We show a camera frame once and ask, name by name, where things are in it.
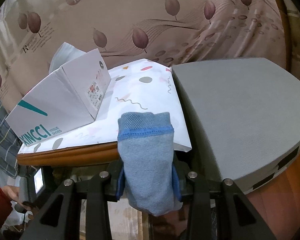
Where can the grey foam mattress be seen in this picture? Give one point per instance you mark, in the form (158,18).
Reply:
(244,115)

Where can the white patterned bedsheet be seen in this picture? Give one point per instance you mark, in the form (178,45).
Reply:
(8,215)

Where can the wooden nightstand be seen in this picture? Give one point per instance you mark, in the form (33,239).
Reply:
(78,156)

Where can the light blue sock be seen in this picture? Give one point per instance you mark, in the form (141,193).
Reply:
(145,145)

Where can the beige leaf print curtain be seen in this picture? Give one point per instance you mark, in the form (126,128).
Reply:
(165,31)

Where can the white patterned cloth cover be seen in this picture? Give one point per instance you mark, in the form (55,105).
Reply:
(139,86)

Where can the grey plaid garment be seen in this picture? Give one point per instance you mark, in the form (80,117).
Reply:
(9,146)

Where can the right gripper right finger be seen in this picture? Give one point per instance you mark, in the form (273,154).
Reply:
(218,210)

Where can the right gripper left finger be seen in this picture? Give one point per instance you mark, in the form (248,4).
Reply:
(59,218)

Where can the wooden drawer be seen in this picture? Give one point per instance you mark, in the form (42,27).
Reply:
(126,222)

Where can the person left hand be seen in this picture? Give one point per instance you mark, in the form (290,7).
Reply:
(12,193)

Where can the white XINCCI shoe box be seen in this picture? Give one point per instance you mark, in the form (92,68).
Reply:
(68,98)

